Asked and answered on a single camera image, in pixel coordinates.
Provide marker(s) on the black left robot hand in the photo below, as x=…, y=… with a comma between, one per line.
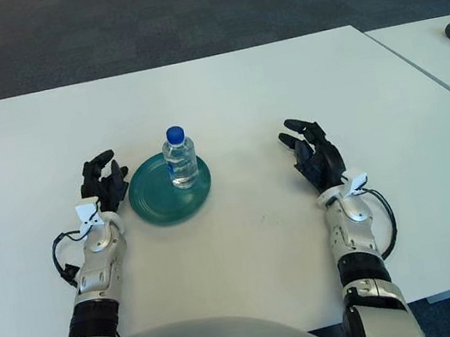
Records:
x=109, y=193

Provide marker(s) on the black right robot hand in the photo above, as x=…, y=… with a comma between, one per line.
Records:
x=322, y=164

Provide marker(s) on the clear bottle blue cap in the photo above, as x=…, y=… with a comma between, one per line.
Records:
x=182, y=163

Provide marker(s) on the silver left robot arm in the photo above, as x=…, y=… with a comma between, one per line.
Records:
x=98, y=265

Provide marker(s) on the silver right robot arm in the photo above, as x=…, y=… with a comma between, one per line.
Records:
x=354, y=233

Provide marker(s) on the teal round plate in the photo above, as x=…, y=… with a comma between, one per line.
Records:
x=157, y=206

